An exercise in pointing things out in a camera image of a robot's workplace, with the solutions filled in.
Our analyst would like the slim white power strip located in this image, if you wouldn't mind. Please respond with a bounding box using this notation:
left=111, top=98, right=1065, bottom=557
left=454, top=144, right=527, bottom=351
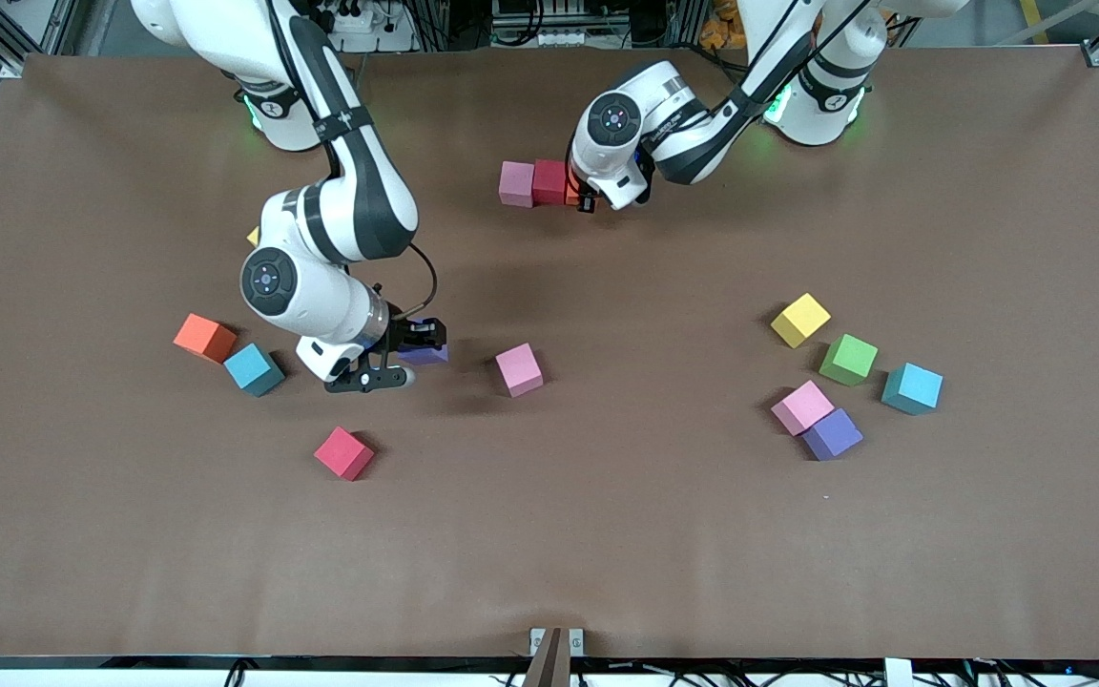
left=509, top=27, right=589, bottom=49

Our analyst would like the brown paper table cover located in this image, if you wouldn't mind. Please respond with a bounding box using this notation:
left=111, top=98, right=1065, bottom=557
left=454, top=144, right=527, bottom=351
left=0, top=50, right=1099, bottom=661

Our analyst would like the bag of orange items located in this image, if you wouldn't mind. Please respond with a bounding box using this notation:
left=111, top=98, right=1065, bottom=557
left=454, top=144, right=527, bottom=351
left=699, top=0, right=746, bottom=51

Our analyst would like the pink foam cube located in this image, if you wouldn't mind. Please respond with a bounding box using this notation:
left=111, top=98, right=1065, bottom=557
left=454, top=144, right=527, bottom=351
left=495, top=343, right=546, bottom=398
left=770, top=380, right=837, bottom=437
left=498, top=160, right=536, bottom=208

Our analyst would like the red foam cube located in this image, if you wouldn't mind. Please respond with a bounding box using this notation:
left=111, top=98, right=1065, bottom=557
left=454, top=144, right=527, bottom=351
left=313, top=426, right=377, bottom=482
left=532, top=158, right=570, bottom=206

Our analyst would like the green foam cube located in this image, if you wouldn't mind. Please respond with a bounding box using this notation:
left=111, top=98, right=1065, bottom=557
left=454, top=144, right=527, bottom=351
left=818, top=333, right=880, bottom=387

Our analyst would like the white power strip with plugs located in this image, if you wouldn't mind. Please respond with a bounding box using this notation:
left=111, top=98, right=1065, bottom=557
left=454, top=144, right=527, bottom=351
left=321, top=0, right=417, bottom=53

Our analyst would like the small metal bracket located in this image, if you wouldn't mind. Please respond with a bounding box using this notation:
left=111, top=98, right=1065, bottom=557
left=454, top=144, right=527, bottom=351
left=529, top=627, right=585, bottom=657

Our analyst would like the black cable bundle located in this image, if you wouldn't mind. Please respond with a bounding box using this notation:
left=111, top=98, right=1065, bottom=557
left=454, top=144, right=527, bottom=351
left=964, top=641, right=1099, bottom=687

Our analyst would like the teal foam cube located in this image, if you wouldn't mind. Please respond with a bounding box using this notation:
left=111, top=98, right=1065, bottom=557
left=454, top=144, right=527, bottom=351
left=881, top=362, right=944, bottom=416
left=223, top=343, right=287, bottom=398

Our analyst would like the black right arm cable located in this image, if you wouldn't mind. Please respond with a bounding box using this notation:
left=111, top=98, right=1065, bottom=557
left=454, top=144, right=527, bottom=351
left=373, top=241, right=439, bottom=325

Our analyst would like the brown wooden stick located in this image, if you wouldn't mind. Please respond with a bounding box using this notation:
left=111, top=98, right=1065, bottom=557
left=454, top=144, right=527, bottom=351
left=523, top=627, right=571, bottom=687

